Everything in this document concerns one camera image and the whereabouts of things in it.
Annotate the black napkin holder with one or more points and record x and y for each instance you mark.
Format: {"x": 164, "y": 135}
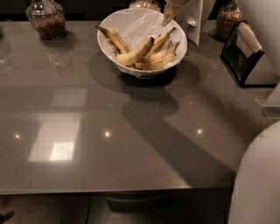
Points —
{"x": 241, "y": 67}

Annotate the white ceramic bowl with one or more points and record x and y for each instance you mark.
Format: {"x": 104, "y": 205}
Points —
{"x": 137, "y": 20}

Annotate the white upright stand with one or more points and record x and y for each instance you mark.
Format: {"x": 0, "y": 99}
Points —
{"x": 191, "y": 20}

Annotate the white paper napkins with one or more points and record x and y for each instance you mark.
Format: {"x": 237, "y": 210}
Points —
{"x": 247, "y": 40}

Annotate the middle glass jar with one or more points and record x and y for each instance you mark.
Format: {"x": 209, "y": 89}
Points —
{"x": 146, "y": 4}

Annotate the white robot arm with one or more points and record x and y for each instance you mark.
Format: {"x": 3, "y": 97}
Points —
{"x": 256, "y": 194}

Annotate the small middle banana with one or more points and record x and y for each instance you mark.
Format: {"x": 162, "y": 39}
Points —
{"x": 155, "y": 57}

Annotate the glass jar with granola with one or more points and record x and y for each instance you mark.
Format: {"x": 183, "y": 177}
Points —
{"x": 228, "y": 16}
{"x": 47, "y": 18}

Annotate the large centre banana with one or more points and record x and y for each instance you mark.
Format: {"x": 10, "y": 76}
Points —
{"x": 128, "y": 59}

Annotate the left glass jar with granola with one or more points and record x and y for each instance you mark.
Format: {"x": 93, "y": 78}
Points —
{"x": 47, "y": 18}

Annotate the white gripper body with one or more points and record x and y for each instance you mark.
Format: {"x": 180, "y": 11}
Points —
{"x": 170, "y": 13}

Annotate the white plastic bowl liner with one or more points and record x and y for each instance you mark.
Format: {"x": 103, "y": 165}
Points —
{"x": 140, "y": 24}

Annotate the right glass jar with granola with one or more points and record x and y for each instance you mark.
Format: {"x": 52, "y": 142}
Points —
{"x": 228, "y": 16}

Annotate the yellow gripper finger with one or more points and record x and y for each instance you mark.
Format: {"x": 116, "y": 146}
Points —
{"x": 171, "y": 10}

